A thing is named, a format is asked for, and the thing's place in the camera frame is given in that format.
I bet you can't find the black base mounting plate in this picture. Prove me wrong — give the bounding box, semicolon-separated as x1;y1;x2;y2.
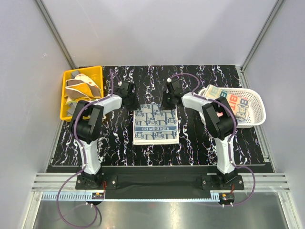
75;166;244;201

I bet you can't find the yellow plastic bin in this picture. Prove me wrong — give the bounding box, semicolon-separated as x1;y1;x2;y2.
60;66;104;122

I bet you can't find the pile of orange grey cloths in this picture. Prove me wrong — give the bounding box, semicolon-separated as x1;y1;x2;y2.
64;71;103;117

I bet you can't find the folded colourful lettered towel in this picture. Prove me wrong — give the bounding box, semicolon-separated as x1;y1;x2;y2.
203;85;251;122

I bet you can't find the black marble pattern mat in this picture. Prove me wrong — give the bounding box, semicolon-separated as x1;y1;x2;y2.
50;65;265;167

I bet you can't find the blue white patterned towel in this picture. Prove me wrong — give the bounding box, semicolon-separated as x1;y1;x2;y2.
133;104;179;145

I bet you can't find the white plastic basket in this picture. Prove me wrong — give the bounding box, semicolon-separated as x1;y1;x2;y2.
197;84;266;129

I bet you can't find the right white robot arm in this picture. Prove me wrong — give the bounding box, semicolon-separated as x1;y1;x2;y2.
161;78;237;189

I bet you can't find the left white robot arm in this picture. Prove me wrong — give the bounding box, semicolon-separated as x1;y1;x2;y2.
69;81;140;189

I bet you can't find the aluminium frame rail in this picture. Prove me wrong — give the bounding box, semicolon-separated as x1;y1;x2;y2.
31;173;290;192

